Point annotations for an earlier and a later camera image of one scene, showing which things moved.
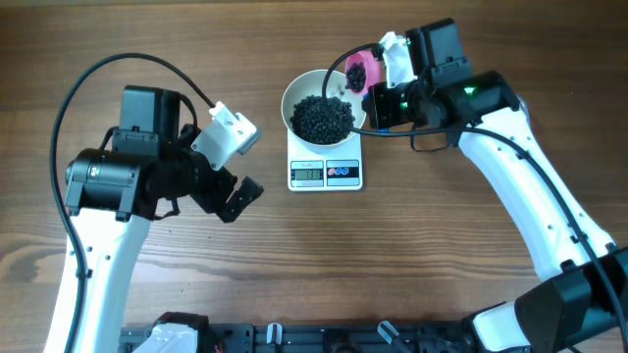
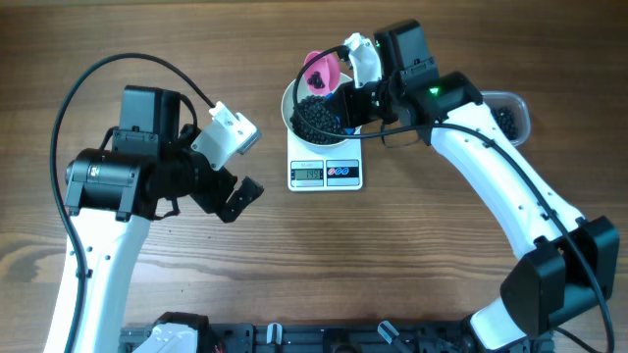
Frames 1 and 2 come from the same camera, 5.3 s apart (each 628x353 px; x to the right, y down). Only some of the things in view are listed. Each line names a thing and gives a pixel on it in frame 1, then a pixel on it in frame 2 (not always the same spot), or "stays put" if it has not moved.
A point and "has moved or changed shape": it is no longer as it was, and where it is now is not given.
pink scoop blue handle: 372,68 has moved or changed shape
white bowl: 310,83 stays put
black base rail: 258,337 stays put
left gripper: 224,182 stays put
